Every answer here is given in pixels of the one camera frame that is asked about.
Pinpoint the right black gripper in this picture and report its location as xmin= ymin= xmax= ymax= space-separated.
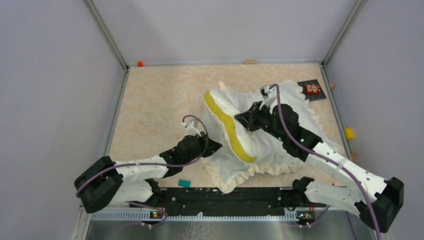
xmin=235 ymin=100 xmax=287 ymax=142

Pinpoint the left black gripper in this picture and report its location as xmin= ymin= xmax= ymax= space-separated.
xmin=182 ymin=131 xmax=222 ymax=166

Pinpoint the white pillow yellow edge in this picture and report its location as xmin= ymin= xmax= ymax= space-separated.
xmin=203 ymin=89 xmax=258 ymax=164

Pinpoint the white ruffled pillowcase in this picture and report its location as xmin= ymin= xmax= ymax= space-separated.
xmin=201 ymin=82 xmax=305 ymax=194

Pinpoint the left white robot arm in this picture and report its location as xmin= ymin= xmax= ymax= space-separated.
xmin=74 ymin=115 xmax=222 ymax=214

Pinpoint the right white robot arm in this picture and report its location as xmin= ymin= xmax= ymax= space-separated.
xmin=235 ymin=84 xmax=404 ymax=233

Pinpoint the teal small block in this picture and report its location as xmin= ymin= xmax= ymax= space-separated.
xmin=177 ymin=179 xmax=191 ymax=188

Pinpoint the wooden peg back edge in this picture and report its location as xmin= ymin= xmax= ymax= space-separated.
xmin=242 ymin=59 xmax=258 ymax=65

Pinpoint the dark lego baseplate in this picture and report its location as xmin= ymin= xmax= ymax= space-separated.
xmin=297 ymin=79 xmax=327 ymax=102

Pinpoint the yellow small block right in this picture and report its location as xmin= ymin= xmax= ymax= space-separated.
xmin=344 ymin=128 xmax=355 ymax=141

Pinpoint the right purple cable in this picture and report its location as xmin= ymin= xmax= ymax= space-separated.
xmin=268 ymin=83 xmax=382 ymax=240

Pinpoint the purple cable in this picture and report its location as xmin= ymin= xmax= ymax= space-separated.
xmin=75 ymin=114 xmax=210 ymax=229
xmin=268 ymin=83 xmax=382 ymax=240

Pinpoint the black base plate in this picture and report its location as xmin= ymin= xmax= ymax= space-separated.
xmin=144 ymin=187 xmax=324 ymax=217

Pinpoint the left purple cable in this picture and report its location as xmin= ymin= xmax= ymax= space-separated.
xmin=75 ymin=114 xmax=210 ymax=229

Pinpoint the white cable duct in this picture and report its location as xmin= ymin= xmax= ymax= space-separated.
xmin=91 ymin=210 xmax=299 ymax=222

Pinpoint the aluminium frame rail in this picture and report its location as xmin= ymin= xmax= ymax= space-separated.
xmin=83 ymin=0 xmax=129 ymax=71

